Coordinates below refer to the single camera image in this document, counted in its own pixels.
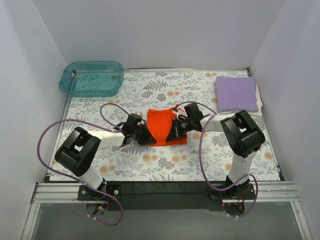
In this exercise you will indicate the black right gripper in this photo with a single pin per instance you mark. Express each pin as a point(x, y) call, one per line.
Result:
point(178, 127)

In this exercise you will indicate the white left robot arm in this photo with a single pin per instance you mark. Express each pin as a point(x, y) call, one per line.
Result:
point(78, 151)

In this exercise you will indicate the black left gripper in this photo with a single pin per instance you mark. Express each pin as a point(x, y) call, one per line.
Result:
point(141, 133)

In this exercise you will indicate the purple folded t-shirt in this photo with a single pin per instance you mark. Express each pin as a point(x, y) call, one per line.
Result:
point(236, 93)

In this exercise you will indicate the orange t-shirt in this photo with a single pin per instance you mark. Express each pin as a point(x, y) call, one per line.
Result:
point(159, 123)

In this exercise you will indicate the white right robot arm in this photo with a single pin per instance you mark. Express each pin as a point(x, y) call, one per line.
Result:
point(243, 135)

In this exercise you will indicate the white folded t-shirt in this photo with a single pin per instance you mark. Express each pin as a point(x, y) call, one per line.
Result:
point(258, 103)

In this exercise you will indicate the aluminium table frame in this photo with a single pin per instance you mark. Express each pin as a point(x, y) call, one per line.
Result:
point(59, 211)

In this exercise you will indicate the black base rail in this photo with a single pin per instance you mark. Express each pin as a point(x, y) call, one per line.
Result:
point(173, 195)

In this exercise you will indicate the teal plastic bin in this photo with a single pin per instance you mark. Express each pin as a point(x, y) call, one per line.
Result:
point(92, 79)

